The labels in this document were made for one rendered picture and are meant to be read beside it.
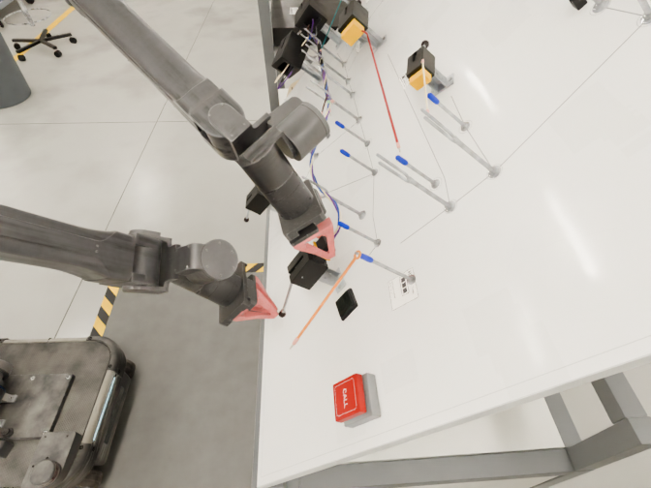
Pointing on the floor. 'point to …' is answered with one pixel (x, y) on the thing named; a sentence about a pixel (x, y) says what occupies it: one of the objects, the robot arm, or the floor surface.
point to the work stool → (40, 36)
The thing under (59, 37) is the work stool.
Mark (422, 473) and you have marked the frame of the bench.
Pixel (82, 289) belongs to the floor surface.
